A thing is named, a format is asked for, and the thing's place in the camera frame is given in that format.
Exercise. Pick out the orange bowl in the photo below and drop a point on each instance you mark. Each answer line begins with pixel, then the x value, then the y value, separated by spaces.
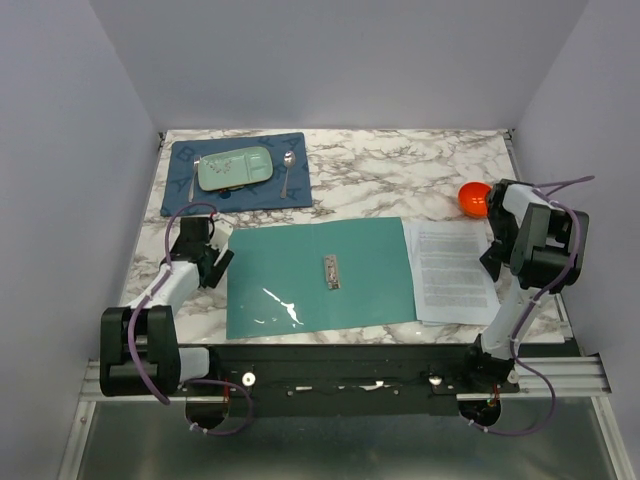
pixel 472 199

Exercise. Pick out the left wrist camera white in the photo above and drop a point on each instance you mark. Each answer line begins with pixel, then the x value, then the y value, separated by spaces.
pixel 221 235

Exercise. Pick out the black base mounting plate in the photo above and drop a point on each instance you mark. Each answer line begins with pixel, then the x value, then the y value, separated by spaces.
pixel 353 380

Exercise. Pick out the printed paper sheet top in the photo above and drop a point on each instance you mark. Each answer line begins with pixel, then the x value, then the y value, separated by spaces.
pixel 449 283

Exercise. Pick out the green divided plate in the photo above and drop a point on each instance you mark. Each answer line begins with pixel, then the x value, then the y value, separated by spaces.
pixel 235 168

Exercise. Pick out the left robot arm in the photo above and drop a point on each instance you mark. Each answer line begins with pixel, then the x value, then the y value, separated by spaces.
pixel 139 349

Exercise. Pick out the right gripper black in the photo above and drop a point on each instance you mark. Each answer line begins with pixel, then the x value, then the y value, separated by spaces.
pixel 492 259

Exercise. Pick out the aluminium rail frame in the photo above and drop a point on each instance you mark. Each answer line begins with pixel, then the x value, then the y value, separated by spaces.
pixel 572 377

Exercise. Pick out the teal file folder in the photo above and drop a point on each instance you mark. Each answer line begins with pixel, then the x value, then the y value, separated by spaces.
pixel 276 281

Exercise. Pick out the silver fork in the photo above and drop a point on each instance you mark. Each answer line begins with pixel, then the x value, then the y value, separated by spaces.
pixel 192 187

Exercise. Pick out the silver spoon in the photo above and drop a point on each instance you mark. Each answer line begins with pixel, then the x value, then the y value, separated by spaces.
pixel 289 161

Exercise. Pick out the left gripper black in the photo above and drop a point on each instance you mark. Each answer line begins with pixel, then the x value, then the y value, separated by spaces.
pixel 219 268

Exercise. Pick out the blue placemat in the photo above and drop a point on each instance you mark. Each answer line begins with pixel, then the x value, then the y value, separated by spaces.
pixel 258 196

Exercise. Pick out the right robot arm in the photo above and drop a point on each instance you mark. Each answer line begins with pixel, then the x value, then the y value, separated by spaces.
pixel 542 243

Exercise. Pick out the metal folder clip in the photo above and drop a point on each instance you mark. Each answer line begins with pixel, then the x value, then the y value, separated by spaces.
pixel 332 272

